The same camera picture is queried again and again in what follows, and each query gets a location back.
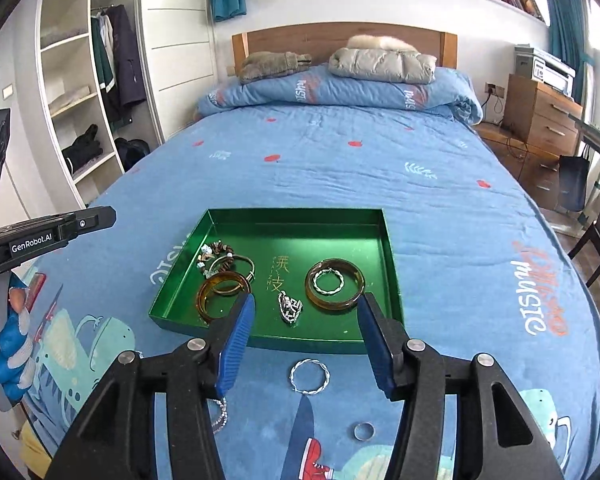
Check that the white fur hood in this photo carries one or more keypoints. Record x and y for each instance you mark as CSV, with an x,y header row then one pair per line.
x,y
375,41

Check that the thin silver bangle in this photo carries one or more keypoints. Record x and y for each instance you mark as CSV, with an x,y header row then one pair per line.
x,y
253,269

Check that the blue printed bedsheet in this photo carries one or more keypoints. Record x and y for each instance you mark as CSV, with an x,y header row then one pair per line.
x,y
380,185

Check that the wall socket with plugs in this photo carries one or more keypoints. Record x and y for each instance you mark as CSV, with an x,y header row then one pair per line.
x,y
495,89

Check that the wooden headboard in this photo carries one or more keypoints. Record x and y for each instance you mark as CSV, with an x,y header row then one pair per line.
x,y
290,40

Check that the grey chair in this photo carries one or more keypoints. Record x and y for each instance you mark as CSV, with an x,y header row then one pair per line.
x,y
597,242

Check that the green white hanging garment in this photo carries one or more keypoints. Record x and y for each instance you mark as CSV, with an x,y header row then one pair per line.
x,y
102,70

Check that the green metal tray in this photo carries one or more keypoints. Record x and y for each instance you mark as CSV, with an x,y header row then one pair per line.
x,y
290,240

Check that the yellow printed cloth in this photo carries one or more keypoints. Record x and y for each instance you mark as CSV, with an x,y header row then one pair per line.
x,y
32,447

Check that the dark tote bag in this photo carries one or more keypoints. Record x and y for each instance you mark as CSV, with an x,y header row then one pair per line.
x,y
572,182

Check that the wooden dresser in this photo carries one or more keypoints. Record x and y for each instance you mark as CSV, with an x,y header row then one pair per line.
x,y
545,115

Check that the wall light switch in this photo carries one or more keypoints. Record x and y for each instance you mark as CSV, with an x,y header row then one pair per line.
x,y
7,91

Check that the grey puffer jacket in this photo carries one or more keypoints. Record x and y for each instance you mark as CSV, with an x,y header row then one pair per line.
x,y
380,65

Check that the black bag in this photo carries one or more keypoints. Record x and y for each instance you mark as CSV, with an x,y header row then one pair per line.
x,y
132,152

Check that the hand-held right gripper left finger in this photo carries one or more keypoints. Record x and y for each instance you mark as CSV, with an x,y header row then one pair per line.
x,y
235,345

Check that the dark hanging jacket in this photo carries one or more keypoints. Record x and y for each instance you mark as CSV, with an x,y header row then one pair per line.
x,y
127,55

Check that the glass desk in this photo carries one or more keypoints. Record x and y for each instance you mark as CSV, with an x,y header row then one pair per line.
x,y
595,135

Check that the folded blue printed duvet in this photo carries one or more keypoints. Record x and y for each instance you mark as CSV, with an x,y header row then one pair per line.
x,y
330,90

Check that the white wardrobe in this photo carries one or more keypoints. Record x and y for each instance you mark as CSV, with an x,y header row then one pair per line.
x,y
180,35

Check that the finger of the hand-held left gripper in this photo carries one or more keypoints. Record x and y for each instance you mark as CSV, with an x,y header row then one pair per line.
x,y
87,220

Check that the black clothes pile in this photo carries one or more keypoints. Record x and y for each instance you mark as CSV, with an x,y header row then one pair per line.
x,y
82,150

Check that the brown fleece jacket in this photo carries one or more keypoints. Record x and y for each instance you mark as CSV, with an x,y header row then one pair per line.
x,y
270,66

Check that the white printer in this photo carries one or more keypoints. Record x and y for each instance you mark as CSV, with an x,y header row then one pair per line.
x,y
545,72

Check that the amber bangle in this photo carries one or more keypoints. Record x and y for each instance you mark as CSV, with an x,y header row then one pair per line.
x,y
200,302
309,287

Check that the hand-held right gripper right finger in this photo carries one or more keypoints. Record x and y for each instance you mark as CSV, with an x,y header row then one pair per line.
x,y
375,350

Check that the folded white clothes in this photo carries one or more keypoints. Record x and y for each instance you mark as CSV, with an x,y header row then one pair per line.
x,y
67,97

